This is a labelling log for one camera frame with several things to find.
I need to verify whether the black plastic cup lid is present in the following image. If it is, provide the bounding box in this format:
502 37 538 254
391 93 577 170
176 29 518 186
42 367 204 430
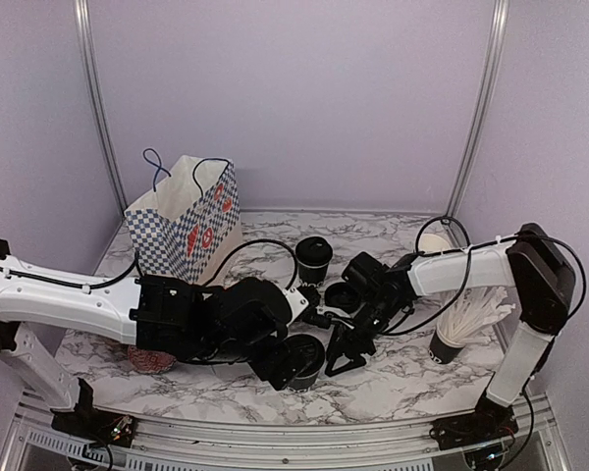
294 236 333 267

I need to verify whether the aluminium front frame rail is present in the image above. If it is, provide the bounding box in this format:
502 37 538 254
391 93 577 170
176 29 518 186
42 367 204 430
0 391 571 470

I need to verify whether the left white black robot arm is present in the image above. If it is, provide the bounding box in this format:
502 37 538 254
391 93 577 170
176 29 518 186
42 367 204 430
0 239 310 437

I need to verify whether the bundle of white wrapped straws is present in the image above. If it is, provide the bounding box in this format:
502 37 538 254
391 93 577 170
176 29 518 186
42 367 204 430
436 287 515 347

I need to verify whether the stack of black paper cups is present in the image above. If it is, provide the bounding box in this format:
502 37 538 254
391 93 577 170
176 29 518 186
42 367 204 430
415 234 452 255

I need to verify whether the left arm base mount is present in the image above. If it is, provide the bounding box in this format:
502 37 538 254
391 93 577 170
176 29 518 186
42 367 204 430
51 379 137 448

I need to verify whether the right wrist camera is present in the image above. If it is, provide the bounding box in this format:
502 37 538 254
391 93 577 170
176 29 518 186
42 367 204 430
302 309 354 330

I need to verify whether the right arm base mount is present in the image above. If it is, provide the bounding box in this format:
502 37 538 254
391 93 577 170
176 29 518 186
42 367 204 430
429 392 519 450

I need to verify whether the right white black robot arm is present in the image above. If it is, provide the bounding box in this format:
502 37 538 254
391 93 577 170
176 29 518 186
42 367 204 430
325 223 588 440

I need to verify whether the blue checkered paper bag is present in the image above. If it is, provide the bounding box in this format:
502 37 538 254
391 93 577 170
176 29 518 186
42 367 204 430
125 148 241 284

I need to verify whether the black paper coffee cup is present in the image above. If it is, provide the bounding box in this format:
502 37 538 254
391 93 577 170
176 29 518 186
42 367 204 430
296 259 330 288

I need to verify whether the black cup holding straws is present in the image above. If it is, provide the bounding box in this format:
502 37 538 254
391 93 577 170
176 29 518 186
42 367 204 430
428 328 464 365

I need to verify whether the red geometric ceramic bowl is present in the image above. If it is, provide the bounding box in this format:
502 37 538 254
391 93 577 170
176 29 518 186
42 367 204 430
127 345 177 375

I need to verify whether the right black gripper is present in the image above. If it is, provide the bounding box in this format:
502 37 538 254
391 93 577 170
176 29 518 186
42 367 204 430
325 294 404 376

